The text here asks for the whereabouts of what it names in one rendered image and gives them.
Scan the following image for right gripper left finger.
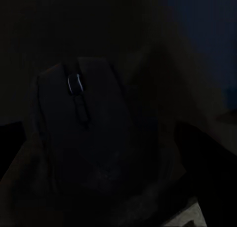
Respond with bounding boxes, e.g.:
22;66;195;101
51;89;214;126
0;121;26;180

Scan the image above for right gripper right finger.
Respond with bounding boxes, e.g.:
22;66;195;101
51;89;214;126
174;121;237;227

